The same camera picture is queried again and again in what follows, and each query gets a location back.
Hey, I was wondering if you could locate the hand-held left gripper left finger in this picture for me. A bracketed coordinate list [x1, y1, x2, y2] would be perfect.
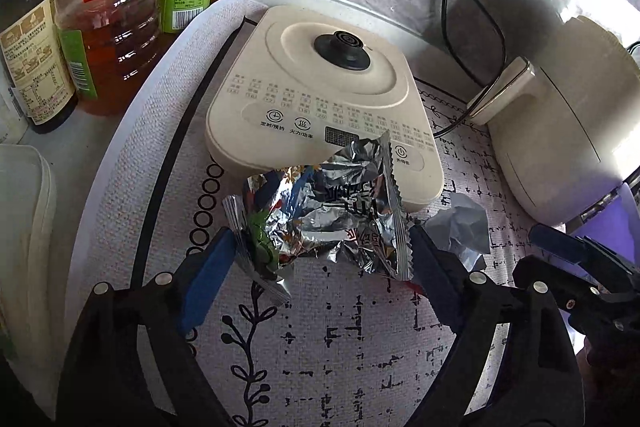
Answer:
[57, 227, 241, 427]

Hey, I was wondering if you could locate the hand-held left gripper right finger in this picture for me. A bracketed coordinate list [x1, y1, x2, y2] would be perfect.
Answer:
[407, 224, 586, 427]

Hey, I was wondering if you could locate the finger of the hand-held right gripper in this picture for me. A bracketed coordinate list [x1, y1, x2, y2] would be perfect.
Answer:
[512, 254, 603, 313]
[529, 223, 640, 295]

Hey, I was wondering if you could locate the purple plastic bucket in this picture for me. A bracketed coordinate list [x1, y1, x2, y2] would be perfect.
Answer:
[570, 184, 640, 253]

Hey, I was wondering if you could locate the silver foil snack wrapper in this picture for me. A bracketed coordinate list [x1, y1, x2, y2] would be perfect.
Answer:
[222, 129, 416, 305]

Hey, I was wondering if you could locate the grey crumpled wrapper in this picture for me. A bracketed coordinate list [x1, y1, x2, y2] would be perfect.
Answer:
[415, 192, 492, 273]

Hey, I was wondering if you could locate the white electric kettle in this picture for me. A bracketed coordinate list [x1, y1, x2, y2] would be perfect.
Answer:
[467, 14, 640, 228]

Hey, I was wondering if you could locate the white black patterned mat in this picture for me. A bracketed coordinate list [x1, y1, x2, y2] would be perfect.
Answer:
[65, 2, 591, 427]

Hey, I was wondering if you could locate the white plastic container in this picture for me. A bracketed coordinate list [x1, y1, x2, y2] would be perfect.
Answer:
[0, 144, 58, 408]

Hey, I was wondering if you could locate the cream kettle base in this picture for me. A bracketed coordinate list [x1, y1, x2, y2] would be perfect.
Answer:
[204, 5, 446, 214]

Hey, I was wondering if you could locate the dark soy sauce bottle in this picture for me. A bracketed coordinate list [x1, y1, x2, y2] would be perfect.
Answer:
[0, 0, 78, 135]

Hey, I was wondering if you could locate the large red handled oil bottle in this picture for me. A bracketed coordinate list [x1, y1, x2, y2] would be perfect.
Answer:
[52, 0, 166, 115]

